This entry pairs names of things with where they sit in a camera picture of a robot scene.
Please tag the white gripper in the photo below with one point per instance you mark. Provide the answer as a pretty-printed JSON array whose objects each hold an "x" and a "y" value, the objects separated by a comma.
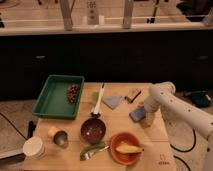
[{"x": 150, "y": 109}]

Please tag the blue sponge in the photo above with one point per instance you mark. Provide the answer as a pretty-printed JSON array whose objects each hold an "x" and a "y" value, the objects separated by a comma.
[{"x": 138, "y": 114}]

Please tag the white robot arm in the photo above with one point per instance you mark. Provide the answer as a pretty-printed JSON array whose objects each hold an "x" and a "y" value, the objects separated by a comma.
[{"x": 162, "y": 94}]

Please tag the orange bowl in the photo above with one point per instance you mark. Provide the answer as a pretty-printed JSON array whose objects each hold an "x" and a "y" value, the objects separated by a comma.
[{"x": 124, "y": 138}]

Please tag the purple bowl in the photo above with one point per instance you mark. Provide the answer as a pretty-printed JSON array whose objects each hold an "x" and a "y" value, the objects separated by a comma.
[{"x": 93, "y": 130}]

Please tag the brown black small box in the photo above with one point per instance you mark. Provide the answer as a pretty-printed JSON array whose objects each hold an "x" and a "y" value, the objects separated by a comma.
[{"x": 132, "y": 95}]

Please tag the yellow banana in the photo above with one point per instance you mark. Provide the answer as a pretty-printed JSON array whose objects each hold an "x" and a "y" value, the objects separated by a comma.
[{"x": 128, "y": 149}]

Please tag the blue grey cloth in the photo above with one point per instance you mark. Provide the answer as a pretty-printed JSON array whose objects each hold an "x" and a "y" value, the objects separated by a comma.
[{"x": 112, "y": 101}]

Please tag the silver fork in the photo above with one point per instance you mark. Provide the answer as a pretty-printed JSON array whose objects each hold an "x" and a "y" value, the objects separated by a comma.
[{"x": 88, "y": 155}]

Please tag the green pepper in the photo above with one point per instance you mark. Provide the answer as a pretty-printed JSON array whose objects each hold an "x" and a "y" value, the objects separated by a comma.
[{"x": 91, "y": 148}]

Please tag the red grape bunch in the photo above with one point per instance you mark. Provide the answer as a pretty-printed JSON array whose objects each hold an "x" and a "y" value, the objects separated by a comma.
[{"x": 72, "y": 93}]

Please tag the green plastic tray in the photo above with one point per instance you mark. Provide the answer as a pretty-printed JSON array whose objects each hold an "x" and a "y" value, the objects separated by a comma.
[{"x": 52, "y": 101}]

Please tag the white paper cup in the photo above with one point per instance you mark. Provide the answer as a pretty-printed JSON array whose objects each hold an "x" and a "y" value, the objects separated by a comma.
[{"x": 34, "y": 147}]

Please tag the metal cup yellow handle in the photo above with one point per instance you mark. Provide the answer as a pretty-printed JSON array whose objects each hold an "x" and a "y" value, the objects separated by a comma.
[{"x": 58, "y": 136}]

